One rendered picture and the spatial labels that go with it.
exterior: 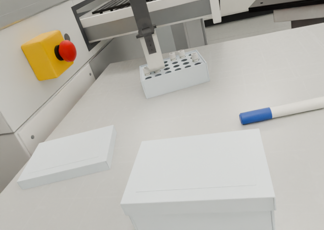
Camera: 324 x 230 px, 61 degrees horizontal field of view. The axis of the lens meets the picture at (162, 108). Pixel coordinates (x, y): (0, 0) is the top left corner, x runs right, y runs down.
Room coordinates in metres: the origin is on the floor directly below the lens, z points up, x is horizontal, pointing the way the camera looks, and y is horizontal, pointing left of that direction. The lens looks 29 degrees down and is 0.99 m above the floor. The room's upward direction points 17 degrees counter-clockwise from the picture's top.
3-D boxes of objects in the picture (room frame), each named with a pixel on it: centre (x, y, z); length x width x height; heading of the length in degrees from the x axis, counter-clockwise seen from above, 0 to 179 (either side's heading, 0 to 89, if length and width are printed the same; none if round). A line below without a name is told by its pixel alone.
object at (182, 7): (0.81, -0.02, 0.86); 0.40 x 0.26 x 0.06; 71
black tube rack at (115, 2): (0.81, -0.03, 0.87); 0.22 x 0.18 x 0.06; 71
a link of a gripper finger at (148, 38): (0.47, -0.01, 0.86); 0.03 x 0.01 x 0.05; 178
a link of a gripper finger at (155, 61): (0.48, -0.01, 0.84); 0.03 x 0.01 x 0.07; 88
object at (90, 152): (0.34, 0.15, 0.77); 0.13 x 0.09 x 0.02; 84
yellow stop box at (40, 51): (0.53, 0.17, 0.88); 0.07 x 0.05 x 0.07; 161
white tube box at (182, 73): (0.50, -0.04, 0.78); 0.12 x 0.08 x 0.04; 88
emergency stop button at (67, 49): (0.52, 0.14, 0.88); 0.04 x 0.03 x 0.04; 161
